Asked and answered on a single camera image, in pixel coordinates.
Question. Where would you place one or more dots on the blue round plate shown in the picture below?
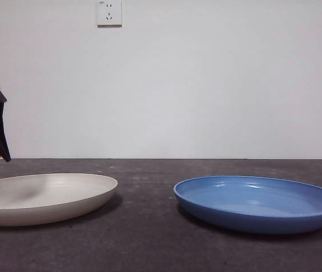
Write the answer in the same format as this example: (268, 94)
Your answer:
(248, 222)

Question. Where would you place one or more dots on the white round plate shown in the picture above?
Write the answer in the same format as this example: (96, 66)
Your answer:
(59, 198)

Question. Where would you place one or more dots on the white wall socket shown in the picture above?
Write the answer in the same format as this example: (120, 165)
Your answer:
(109, 14)

